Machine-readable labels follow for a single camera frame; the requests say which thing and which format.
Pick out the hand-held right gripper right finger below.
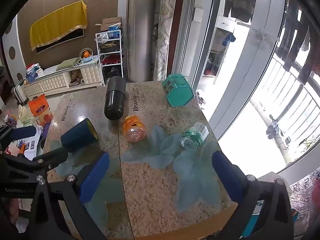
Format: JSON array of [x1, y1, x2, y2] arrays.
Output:
[[212, 151, 295, 240]]

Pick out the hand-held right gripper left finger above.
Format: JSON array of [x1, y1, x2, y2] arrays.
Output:
[[30, 152, 111, 240]]

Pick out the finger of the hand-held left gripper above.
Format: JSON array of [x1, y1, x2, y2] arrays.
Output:
[[32, 146, 70, 172], [0, 125, 37, 153]]

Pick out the dark blue cup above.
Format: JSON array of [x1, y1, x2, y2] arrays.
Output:
[[61, 118, 98, 153]]

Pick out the white plastic bag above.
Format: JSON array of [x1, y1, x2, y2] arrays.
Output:
[[16, 105, 38, 128]]

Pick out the printed papers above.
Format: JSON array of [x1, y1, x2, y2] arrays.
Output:
[[15, 127, 45, 160]]

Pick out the orange carton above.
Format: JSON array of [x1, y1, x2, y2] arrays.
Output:
[[28, 94, 49, 117]]

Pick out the white suitcase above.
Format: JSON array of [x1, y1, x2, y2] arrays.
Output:
[[13, 84, 28, 104]]

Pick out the clear plastic water bottle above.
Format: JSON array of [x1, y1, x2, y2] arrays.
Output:
[[180, 123, 209, 150]]

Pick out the blue tissue packet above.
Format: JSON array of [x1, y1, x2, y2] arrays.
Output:
[[26, 69, 44, 82]]

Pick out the orange plastic jar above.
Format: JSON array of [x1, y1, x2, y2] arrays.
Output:
[[122, 115, 146, 143]]

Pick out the white tv cabinet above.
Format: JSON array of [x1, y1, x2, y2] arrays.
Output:
[[24, 59, 105, 98]]

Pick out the dark slippers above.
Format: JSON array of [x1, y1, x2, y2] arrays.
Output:
[[265, 115, 280, 140]]

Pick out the clear patterned plastic wrap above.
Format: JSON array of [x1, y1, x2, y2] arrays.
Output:
[[290, 167, 320, 238]]

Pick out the green cushion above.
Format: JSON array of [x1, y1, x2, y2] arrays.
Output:
[[55, 57, 80, 71]]

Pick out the black thermos bottle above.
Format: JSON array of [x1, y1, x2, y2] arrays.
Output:
[[104, 76, 128, 120]]

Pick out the green potted plant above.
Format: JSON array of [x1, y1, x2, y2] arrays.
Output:
[[299, 132, 318, 153]]

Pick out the teal hexagonal box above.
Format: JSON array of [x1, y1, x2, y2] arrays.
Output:
[[162, 74, 194, 107]]

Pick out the blue bowl with oranges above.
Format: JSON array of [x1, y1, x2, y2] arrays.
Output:
[[79, 49, 94, 62]]

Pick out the white balcony railing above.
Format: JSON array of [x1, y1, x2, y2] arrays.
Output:
[[250, 52, 320, 165]]

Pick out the black television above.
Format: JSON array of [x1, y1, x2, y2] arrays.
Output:
[[35, 29, 85, 54]]

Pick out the yellow cloth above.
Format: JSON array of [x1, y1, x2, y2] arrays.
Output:
[[29, 0, 88, 52]]

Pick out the white metal shelf rack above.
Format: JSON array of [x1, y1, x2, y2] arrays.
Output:
[[95, 29, 124, 79]]

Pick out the blue cloth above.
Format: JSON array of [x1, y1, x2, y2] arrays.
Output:
[[222, 34, 236, 46]]

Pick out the cardboard box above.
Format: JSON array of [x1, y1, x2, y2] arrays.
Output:
[[94, 16, 122, 39]]

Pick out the patterned curtain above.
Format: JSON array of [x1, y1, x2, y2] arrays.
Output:
[[153, 0, 179, 82]]

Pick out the silver standing air conditioner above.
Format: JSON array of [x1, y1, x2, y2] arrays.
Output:
[[126, 0, 157, 82]]

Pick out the dark hanging garment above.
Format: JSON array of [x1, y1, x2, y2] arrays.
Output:
[[276, 2, 320, 85], [224, 0, 255, 23]]

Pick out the white sliding door frame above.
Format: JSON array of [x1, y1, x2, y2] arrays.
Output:
[[192, 0, 288, 140]]

